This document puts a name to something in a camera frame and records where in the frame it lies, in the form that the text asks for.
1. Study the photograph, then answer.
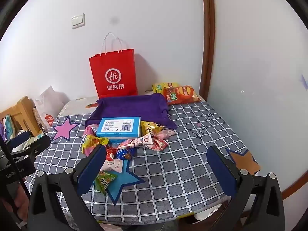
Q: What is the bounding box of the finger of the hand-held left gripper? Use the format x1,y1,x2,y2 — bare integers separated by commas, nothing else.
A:
5,130,30,151
11,135,51,160

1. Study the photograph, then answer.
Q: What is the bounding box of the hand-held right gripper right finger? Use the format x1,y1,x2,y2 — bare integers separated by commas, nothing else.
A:
206,146,285,231

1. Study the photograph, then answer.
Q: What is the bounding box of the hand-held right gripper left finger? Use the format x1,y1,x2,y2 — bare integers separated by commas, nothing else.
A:
26,144,107,231

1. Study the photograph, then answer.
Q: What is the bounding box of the blue cookie packet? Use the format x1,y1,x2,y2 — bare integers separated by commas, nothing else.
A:
115,148,135,160

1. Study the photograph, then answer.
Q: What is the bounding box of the yellow rice cracker packet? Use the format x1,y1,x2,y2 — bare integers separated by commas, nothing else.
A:
141,121,166,137

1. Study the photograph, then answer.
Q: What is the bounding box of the purple fabric basket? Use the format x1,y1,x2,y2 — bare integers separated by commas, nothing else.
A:
85,93,178,131

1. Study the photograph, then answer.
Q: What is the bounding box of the colourful cloth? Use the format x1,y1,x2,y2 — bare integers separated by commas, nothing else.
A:
0,115,16,141

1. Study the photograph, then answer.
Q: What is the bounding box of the pink white snack packet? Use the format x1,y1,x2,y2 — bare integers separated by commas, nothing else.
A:
100,159,124,174

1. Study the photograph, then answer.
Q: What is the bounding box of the yellow green snack packet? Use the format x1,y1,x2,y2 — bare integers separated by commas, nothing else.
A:
82,135,110,156

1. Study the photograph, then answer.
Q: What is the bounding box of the wooden chair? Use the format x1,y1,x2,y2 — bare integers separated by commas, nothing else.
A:
0,96,41,137

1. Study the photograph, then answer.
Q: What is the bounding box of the grey checked bed sheet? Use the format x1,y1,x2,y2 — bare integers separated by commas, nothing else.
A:
24,100,261,224

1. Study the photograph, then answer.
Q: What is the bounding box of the white plastic shopping bag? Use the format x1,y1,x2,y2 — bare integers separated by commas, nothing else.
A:
34,85,65,133

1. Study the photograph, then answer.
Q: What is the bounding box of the blue cardboard box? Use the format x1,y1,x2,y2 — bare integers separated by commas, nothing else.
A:
96,117,141,145

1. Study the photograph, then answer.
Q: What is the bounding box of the pink strawberry snack packet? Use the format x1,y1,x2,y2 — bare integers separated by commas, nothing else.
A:
117,135,154,150

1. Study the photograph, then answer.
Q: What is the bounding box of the light pink snack packet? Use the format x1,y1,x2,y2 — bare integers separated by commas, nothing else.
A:
151,129,176,141

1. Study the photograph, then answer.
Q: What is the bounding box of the orange potato chips bag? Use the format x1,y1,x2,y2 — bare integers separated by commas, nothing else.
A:
163,85,201,105

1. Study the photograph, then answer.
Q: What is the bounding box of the yellow potato chips bag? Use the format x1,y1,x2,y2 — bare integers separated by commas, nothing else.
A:
152,82,181,94

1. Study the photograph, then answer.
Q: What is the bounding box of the red paper shopping bag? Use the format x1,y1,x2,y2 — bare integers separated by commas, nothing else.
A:
89,32,138,99

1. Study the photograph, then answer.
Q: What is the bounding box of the brown wooden door frame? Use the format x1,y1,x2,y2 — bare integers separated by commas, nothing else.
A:
198,0,215,101

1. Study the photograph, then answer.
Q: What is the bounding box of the white wall light switch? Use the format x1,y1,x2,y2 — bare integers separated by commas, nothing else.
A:
71,13,85,29

